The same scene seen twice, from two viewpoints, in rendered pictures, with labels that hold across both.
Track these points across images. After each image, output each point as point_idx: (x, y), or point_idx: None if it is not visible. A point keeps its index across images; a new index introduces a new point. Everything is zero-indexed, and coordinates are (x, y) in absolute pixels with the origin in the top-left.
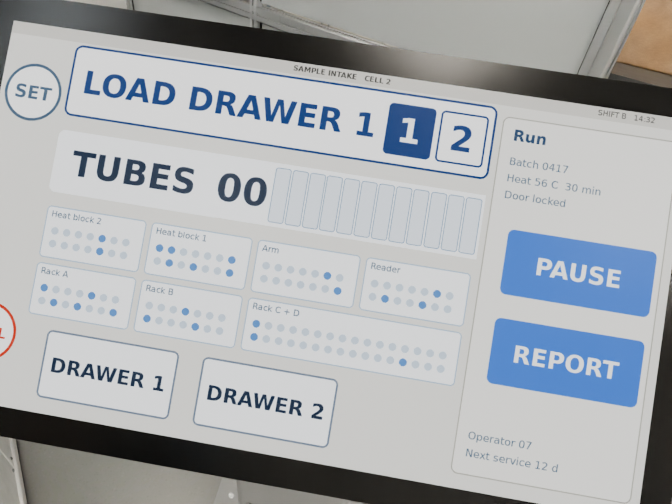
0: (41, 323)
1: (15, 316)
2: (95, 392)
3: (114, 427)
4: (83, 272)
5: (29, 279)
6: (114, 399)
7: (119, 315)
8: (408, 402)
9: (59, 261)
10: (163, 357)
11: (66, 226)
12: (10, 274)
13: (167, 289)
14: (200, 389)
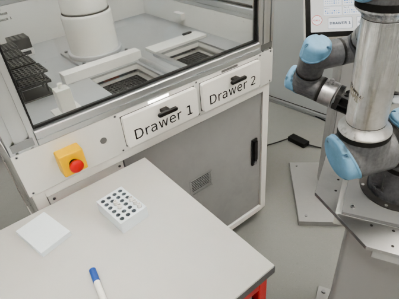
0: (326, 16)
1: (321, 16)
2: (338, 26)
3: (343, 31)
4: (332, 7)
5: (322, 10)
6: (342, 26)
7: (339, 12)
8: None
9: (327, 6)
10: (349, 18)
11: (327, 0)
12: (319, 10)
13: (347, 6)
14: (357, 21)
